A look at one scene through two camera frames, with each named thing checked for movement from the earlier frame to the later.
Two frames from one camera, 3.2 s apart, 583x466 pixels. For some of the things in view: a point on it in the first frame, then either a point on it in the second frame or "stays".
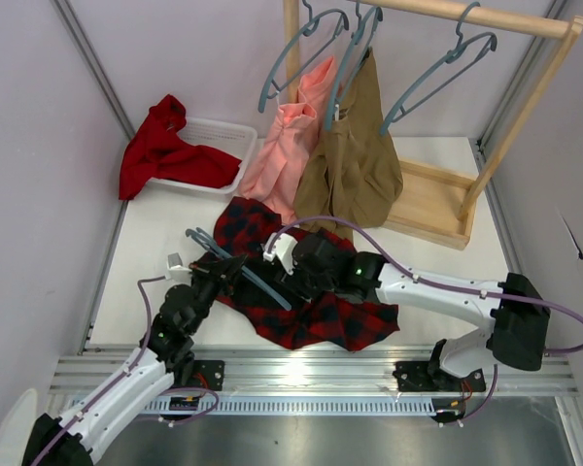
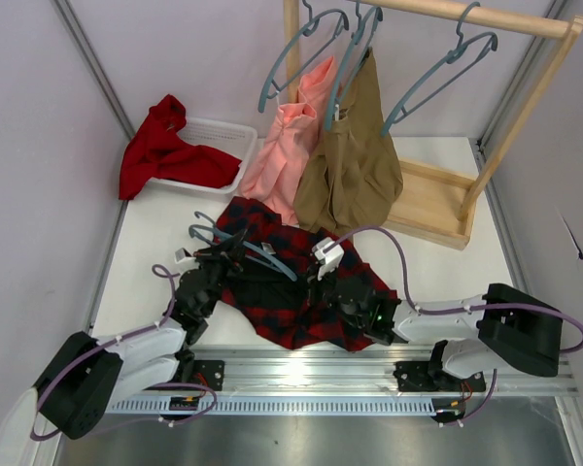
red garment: (157, 150) stays
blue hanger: (204, 238) -> (253, 251)
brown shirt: (353, 170) stays
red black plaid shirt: (291, 287) stays
